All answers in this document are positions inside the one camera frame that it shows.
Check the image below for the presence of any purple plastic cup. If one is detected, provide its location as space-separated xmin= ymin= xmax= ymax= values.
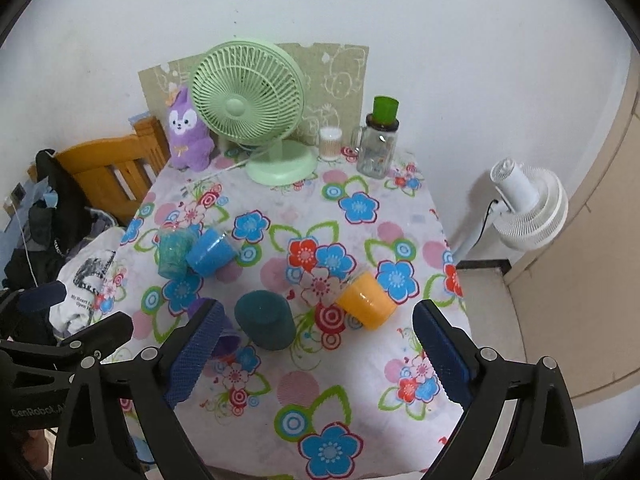
xmin=186 ymin=298 xmax=242 ymax=359

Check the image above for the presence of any teal glitter cup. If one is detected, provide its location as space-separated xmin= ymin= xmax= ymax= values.
xmin=158 ymin=229 xmax=195 ymax=280

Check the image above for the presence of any blue plastic cup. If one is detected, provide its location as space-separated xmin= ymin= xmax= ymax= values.
xmin=186 ymin=228 xmax=238 ymax=278

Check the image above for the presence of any dark teal cup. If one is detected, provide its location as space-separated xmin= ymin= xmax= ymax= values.
xmin=234 ymin=290 xmax=296 ymax=351

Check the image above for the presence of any orange plastic cup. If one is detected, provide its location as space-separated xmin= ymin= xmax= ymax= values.
xmin=335 ymin=271 xmax=397 ymax=330

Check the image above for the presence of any green plastic cup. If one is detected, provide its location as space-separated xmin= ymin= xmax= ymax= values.
xmin=372 ymin=96 xmax=399 ymax=127

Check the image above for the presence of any white printed bag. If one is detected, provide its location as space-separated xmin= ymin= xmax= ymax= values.
xmin=49 ymin=226 xmax=125 ymax=340

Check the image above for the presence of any black clothes pile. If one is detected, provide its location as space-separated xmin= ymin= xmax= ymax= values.
xmin=0 ymin=147 xmax=109 ymax=346

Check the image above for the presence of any wooden chair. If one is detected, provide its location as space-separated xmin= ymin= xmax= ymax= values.
xmin=27 ymin=117 xmax=169 ymax=226

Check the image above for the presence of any floral plastic tablecloth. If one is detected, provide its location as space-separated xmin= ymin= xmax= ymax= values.
xmin=93 ymin=150 xmax=469 ymax=479

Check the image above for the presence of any purple plush toy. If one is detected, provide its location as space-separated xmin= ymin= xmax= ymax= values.
xmin=167 ymin=87 xmax=215 ymax=172

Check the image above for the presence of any white standing fan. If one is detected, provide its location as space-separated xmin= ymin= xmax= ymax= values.
xmin=452 ymin=157 xmax=568 ymax=264

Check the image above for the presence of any green desk fan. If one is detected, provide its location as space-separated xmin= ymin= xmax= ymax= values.
xmin=189 ymin=39 xmax=317 ymax=186

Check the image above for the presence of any cotton swab container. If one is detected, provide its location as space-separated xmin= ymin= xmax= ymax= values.
xmin=318 ymin=127 xmax=343 ymax=162

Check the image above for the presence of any glass mug jar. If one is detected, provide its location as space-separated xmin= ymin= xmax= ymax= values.
xmin=349 ymin=113 xmax=399 ymax=179

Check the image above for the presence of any beige patterned board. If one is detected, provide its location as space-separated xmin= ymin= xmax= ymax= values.
xmin=138 ymin=42 xmax=369 ymax=145

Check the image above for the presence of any black fan power cable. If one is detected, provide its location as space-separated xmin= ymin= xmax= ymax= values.
xmin=472 ymin=199 xmax=501 ymax=242

